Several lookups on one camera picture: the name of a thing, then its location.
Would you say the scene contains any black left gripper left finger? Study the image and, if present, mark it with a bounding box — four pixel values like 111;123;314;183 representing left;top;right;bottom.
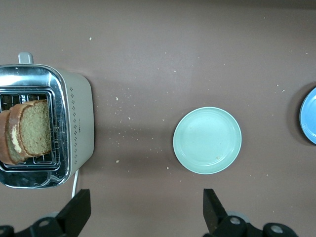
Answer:
14;189;92;237

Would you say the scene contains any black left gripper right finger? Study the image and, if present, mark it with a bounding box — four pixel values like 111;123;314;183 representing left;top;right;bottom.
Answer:
203;188;250;237

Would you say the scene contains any brown bread slice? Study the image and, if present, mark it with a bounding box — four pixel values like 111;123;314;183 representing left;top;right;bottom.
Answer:
18;99;52;158
0;103;27;165

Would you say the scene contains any light green plate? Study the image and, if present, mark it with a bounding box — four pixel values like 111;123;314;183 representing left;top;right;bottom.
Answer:
172;106;242;175

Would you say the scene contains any blue plate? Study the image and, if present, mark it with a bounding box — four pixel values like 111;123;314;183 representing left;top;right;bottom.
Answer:
299;86;316;145

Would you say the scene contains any beige and chrome toaster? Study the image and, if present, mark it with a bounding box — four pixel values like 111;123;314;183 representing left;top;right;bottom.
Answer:
0;51;96;190

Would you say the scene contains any white toaster power cord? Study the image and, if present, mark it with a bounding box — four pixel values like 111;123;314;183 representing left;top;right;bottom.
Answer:
71;169;80;199

